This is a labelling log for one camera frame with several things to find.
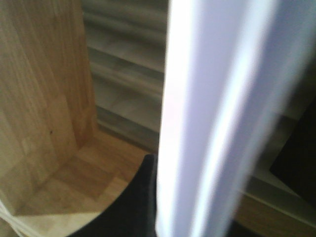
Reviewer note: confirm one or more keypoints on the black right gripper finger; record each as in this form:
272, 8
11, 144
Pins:
133, 213

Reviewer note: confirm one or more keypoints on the white paper sheets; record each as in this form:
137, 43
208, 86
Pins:
229, 65

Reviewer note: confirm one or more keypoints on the wooden shelf unit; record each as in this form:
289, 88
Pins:
59, 169

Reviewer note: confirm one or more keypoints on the grey curtain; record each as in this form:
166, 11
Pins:
126, 42

